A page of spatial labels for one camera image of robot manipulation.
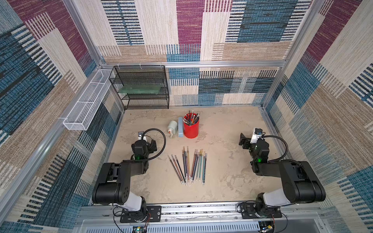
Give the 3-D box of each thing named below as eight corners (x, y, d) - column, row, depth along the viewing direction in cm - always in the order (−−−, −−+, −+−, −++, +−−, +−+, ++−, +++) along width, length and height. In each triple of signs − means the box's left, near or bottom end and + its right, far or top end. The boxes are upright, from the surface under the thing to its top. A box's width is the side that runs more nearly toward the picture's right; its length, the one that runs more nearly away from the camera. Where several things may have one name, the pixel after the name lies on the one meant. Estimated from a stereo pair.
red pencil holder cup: (184, 138, 103) (183, 124, 91) (184, 127, 110) (184, 112, 97) (198, 138, 103) (199, 124, 91) (197, 127, 110) (198, 112, 97)
